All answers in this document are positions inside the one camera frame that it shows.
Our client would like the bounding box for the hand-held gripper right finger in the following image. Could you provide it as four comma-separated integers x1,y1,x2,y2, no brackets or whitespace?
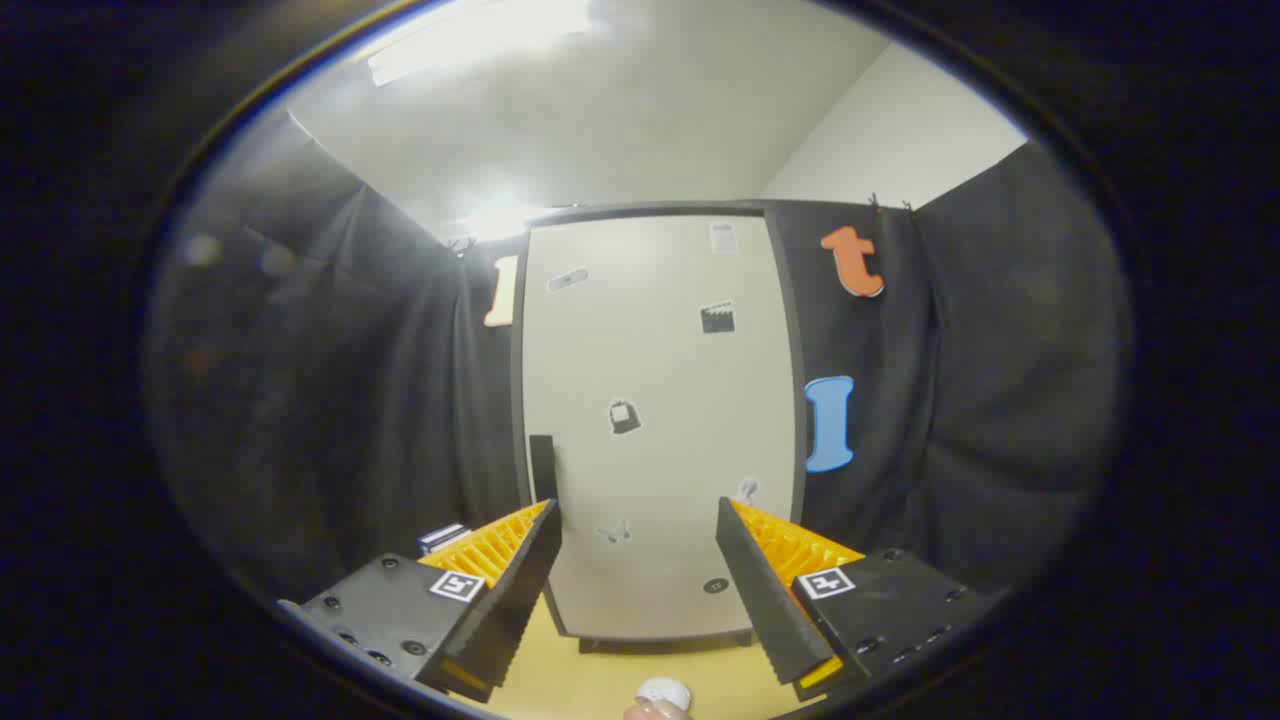
715,496,991,703

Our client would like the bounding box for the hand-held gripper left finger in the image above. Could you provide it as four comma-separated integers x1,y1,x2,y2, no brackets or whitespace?
278,498,563,704

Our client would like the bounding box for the dark framed shoe cabinet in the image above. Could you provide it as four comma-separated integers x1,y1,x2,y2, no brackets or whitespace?
510,200,809,656

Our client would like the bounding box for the dark striped object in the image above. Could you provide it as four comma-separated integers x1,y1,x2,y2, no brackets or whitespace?
417,522,473,557

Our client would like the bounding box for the black backdrop cloth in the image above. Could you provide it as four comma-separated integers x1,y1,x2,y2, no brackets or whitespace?
145,105,1136,641

